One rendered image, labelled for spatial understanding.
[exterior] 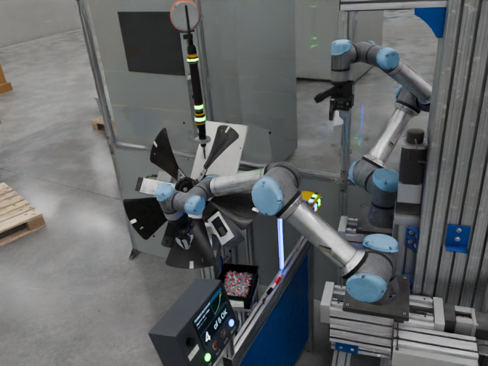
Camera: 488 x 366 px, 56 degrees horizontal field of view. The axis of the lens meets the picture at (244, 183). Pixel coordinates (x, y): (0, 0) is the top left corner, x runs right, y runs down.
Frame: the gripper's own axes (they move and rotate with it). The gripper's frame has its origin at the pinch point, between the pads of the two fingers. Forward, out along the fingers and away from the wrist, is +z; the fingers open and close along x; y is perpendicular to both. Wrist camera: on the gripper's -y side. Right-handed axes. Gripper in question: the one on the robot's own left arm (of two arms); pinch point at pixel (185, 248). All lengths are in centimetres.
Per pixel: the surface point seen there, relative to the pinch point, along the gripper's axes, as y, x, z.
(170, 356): -53, -35, -30
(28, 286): -2, 179, 111
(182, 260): -1.7, 3.2, 7.6
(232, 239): 17.6, -11.8, 10.8
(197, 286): -30, -32, -30
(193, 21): 102, 37, -53
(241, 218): 18.0, -20.1, -5.7
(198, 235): 11.1, 0.9, 4.6
